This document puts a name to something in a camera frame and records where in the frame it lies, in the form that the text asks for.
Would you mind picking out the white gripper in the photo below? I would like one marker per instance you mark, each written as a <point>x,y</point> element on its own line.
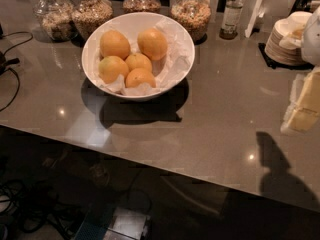
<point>312,40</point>

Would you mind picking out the orange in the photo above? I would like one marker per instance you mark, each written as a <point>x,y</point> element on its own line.
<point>114,43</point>
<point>111,67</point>
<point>138,60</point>
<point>152,43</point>
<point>139,76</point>

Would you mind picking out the white ceramic bowl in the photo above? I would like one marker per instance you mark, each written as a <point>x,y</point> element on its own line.
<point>133,22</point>

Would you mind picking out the black tray under plates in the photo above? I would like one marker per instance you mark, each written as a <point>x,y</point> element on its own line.
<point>274,65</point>

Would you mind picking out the stack of white plates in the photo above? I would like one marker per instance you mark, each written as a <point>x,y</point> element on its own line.
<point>284,42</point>

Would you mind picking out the clear glass bottle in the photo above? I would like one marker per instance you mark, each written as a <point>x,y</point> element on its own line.
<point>231,17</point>

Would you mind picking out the white card stand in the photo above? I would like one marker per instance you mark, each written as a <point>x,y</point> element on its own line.
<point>254,11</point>

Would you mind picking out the white paper liner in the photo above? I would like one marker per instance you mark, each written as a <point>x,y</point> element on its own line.
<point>173,64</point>

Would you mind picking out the glass cereal jar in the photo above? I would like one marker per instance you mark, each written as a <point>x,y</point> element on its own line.
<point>130,6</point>
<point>193,15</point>
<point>88,15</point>
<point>55,18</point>

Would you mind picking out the orange bottom front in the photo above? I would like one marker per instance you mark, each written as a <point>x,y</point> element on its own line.
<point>139,76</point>

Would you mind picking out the metal box on floor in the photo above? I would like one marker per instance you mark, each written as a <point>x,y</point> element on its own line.
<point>114,224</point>

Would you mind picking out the glass cereal jar far left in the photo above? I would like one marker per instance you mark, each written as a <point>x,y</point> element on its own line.
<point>55,18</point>

